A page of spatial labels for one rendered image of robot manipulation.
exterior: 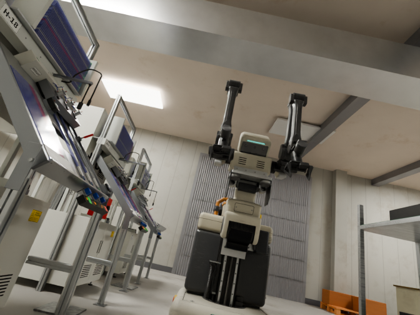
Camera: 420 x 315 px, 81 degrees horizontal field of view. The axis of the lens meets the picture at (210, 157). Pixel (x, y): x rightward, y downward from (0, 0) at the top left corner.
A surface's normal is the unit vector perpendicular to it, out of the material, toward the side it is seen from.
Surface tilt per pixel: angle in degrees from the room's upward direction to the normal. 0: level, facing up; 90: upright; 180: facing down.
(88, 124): 90
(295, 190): 90
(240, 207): 98
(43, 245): 90
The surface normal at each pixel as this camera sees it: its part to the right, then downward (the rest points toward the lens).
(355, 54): 0.07, -0.36
